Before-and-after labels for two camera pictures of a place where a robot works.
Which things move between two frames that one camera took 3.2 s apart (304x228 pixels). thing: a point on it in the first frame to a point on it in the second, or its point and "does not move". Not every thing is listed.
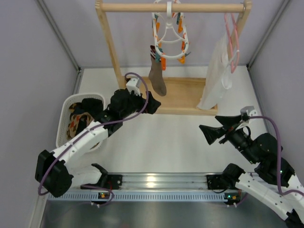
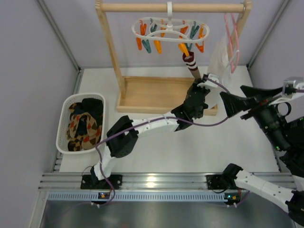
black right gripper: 228,132 to 253,108
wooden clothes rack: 183,94 does not move
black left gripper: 141,102 to 198,88
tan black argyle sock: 72,107 does not move
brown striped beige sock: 156,74 to 192,65
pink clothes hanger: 230,38 does not move
